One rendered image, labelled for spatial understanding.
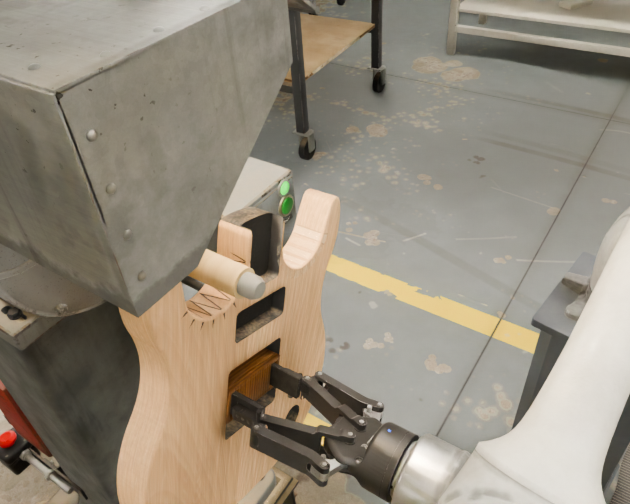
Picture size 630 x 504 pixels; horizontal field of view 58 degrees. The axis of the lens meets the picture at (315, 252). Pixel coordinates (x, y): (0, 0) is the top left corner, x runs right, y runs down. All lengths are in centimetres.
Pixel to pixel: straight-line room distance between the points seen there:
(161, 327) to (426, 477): 29
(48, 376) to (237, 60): 71
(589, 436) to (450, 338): 172
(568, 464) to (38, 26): 43
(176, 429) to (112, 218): 36
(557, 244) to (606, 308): 214
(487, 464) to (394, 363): 163
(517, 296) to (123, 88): 215
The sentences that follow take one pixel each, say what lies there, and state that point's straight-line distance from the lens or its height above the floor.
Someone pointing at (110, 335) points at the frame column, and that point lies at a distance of 101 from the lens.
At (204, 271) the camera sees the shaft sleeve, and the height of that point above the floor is 126.
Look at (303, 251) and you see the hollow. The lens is 73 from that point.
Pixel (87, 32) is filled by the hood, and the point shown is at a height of 153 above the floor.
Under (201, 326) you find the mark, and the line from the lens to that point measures 58.
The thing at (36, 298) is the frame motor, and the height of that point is 120.
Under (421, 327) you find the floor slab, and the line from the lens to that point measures 219.
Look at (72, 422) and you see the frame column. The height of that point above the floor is 83.
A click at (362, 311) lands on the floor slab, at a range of 223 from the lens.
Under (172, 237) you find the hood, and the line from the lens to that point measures 35.
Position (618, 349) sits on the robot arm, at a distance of 49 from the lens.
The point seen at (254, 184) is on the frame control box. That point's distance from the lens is 92.
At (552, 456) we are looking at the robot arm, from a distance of 45.
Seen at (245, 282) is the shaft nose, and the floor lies 126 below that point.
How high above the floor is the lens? 163
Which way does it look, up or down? 41 degrees down
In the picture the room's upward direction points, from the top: 5 degrees counter-clockwise
